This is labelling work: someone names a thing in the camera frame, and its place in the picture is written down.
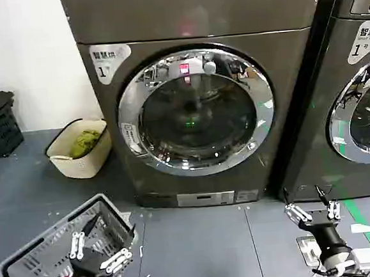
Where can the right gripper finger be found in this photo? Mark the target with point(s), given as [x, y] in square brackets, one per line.
[333, 210]
[298, 214]

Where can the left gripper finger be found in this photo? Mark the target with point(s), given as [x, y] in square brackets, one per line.
[77, 244]
[119, 259]

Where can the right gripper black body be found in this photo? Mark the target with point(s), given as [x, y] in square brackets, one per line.
[327, 233]

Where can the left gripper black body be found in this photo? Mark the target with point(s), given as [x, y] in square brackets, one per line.
[85, 274]

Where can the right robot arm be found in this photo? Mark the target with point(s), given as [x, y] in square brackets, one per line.
[342, 262]

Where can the white paper scrap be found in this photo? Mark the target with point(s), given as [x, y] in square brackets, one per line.
[363, 227]

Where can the grey plastic slotted basket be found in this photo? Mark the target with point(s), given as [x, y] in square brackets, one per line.
[37, 253]

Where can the cream plastic laundry basket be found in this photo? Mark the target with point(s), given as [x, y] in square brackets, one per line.
[81, 167]

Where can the green cloth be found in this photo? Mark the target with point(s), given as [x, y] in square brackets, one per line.
[84, 141]

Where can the black plastic crate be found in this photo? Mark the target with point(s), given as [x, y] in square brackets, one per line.
[2, 137]

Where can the round chrome glass dryer door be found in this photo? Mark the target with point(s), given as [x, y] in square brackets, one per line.
[199, 111]

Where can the grey dryer with partial label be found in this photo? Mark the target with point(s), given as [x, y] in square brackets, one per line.
[331, 37]

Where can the silver number one sticker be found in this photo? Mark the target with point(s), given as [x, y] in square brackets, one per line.
[108, 62]

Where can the grey dryer numbered one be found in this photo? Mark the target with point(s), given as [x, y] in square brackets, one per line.
[194, 12]

